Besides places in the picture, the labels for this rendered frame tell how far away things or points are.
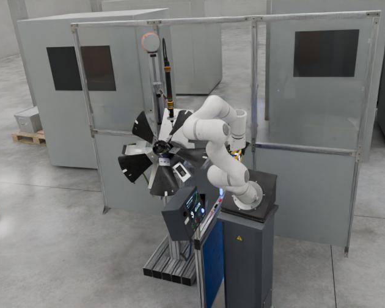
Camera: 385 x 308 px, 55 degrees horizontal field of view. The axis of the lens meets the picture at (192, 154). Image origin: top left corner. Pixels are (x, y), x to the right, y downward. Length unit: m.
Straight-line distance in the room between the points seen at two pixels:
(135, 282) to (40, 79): 3.07
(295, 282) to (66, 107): 3.55
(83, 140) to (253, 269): 3.40
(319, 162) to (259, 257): 1.16
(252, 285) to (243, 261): 0.18
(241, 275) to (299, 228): 1.19
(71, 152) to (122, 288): 2.63
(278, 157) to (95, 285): 1.93
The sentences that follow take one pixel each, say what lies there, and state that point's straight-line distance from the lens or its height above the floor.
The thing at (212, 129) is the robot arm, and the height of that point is 1.67.
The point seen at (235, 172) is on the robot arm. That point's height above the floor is 1.37.
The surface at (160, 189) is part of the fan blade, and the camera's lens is 2.66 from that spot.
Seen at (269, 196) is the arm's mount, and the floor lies 1.06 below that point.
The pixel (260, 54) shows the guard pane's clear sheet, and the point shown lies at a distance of 3.08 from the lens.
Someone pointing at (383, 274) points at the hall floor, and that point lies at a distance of 3.59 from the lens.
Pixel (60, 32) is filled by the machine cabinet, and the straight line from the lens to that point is 4.98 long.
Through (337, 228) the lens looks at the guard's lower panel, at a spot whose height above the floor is 0.24.
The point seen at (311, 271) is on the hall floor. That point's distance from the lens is 3.46.
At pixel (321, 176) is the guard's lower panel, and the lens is 3.33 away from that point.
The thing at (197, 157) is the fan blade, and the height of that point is 1.17.
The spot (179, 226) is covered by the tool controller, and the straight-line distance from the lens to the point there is 1.94.
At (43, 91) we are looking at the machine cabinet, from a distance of 5.35.
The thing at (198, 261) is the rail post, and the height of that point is 0.68.
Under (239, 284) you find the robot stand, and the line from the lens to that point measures 2.65.
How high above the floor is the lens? 2.26
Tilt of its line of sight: 24 degrees down
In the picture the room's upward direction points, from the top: 4 degrees counter-clockwise
